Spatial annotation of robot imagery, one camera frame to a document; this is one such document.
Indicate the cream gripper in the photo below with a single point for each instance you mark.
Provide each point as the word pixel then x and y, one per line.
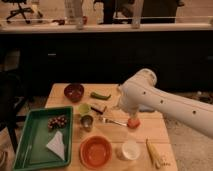
pixel 133 115

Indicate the dark red bowl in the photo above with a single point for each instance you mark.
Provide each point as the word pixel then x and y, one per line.
pixel 74 92

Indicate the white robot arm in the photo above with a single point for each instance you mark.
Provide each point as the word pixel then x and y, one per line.
pixel 140 90

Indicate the orange tomato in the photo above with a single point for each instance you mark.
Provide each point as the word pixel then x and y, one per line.
pixel 133 123

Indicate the blue sponge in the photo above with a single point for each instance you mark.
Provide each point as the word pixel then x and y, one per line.
pixel 146 109

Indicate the silver fork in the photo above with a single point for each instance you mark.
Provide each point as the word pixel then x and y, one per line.
pixel 106 120

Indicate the white cup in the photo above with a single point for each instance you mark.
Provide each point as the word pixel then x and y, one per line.
pixel 130 150

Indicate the yellow corn cob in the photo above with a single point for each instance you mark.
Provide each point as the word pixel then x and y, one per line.
pixel 156 159

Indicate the green pepper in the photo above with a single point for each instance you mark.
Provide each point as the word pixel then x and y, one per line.
pixel 99 96

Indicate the small metal cup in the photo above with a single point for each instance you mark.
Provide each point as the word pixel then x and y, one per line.
pixel 87 122

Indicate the light green cup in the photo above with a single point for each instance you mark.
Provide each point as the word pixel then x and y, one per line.
pixel 84 109

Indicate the orange bowl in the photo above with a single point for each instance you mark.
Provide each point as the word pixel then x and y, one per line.
pixel 95 152

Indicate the bunch of dark grapes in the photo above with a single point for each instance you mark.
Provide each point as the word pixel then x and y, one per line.
pixel 57 122

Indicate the white folded napkin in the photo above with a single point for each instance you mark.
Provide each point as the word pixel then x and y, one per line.
pixel 56 145

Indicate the green plastic tray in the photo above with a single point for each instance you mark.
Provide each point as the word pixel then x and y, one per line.
pixel 32 153

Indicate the dark chair at left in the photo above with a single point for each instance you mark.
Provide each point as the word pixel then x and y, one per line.
pixel 10 105

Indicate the black office chair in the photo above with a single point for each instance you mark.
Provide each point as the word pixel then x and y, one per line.
pixel 23 11

